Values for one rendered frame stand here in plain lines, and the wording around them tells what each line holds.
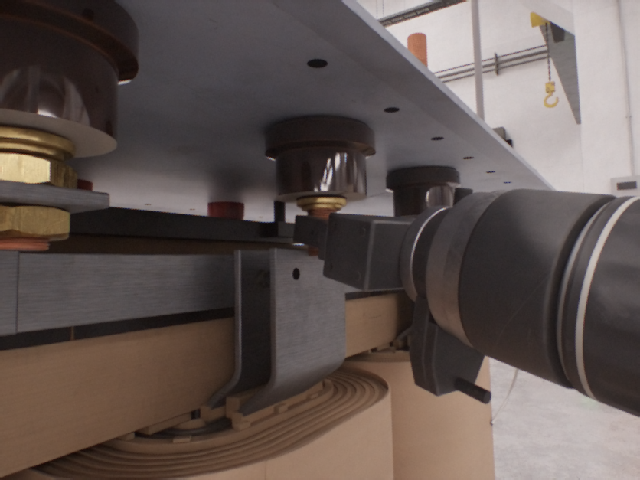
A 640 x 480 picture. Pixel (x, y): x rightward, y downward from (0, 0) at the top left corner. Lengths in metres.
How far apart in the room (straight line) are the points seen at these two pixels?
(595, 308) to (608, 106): 5.24
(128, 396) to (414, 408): 0.44
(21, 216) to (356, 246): 0.19
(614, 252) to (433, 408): 0.56
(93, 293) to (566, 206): 0.31
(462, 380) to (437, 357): 0.03
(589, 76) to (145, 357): 5.34
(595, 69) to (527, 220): 5.33
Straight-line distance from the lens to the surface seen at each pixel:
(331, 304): 0.50
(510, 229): 0.26
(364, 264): 0.31
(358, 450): 0.50
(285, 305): 0.44
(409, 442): 0.76
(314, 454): 0.43
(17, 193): 0.24
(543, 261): 0.24
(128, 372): 0.45
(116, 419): 0.45
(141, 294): 0.40
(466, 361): 0.35
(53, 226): 0.26
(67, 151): 0.27
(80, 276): 0.37
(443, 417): 0.78
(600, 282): 0.23
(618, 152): 5.34
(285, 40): 0.30
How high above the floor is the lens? 1.22
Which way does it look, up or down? 5 degrees up
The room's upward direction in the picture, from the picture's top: 1 degrees counter-clockwise
